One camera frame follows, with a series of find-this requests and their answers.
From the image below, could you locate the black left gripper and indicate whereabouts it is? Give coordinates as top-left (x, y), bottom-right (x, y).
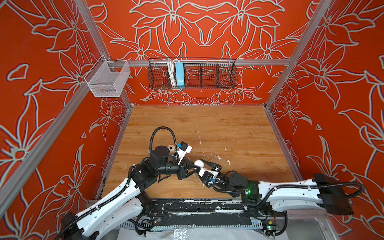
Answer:
top-left (156, 157), bottom-right (200, 180)

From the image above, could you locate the white round disc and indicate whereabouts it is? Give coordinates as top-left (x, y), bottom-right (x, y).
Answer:
top-left (194, 160), bottom-right (205, 169)

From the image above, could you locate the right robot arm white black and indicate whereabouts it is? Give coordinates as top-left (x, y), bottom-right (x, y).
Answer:
top-left (195, 160), bottom-right (366, 216)

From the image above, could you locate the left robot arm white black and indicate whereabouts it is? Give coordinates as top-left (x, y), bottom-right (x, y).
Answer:
top-left (55, 126), bottom-right (204, 240)

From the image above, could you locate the small green circuit board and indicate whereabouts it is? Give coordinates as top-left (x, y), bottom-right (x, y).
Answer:
top-left (263, 224), bottom-right (278, 237)

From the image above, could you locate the blue flat box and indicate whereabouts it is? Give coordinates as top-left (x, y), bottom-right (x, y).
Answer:
top-left (175, 62), bottom-right (185, 89)

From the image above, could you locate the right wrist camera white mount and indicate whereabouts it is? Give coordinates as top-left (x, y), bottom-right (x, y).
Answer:
top-left (198, 168), bottom-right (219, 186)

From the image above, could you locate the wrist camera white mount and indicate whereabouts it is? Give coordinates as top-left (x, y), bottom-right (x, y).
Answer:
top-left (198, 168), bottom-right (219, 186)
top-left (176, 141), bottom-right (192, 165)

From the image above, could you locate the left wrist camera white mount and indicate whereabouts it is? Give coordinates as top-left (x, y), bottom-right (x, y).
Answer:
top-left (176, 141), bottom-right (192, 165)

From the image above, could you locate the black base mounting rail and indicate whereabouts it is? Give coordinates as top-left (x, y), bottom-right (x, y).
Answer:
top-left (131, 197), bottom-right (286, 227)

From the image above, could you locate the black wire wall basket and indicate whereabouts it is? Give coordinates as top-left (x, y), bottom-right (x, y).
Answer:
top-left (148, 58), bottom-right (238, 90)

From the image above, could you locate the white coiled cable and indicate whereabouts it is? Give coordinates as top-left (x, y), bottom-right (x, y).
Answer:
top-left (167, 59), bottom-right (177, 88)

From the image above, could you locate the clear plastic wall bin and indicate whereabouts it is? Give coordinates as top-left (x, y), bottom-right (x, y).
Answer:
top-left (85, 56), bottom-right (131, 98)

